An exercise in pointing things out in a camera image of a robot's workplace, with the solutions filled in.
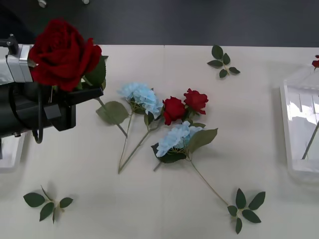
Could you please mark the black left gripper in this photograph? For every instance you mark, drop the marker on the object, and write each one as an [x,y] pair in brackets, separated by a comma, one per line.
[67,117]

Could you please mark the red rose with stem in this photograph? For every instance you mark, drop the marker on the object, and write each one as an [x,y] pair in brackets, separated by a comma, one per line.
[62,54]
[316,64]
[195,99]
[174,110]

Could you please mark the pale blue flower with stem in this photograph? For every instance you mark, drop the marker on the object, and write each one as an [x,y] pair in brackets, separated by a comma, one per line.
[174,139]
[143,97]

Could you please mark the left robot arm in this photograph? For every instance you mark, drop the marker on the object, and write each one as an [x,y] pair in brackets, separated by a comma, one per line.
[15,112]

